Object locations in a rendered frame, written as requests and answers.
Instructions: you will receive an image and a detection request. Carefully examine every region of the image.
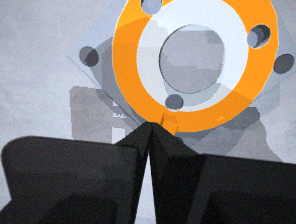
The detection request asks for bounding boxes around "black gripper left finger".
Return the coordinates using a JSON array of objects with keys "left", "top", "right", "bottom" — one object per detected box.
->
[{"left": 0, "top": 121, "right": 152, "bottom": 224}]

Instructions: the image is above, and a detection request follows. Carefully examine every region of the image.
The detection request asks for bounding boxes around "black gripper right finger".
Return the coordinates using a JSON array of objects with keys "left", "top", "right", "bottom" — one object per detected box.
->
[{"left": 149, "top": 122, "right": 296, "bottom": 224}]

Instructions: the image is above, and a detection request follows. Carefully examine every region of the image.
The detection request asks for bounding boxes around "orange and white round plate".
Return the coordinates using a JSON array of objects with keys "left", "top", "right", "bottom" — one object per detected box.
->
[{"left": 112, "top": 0, "right": 279, "bottom": 135}]

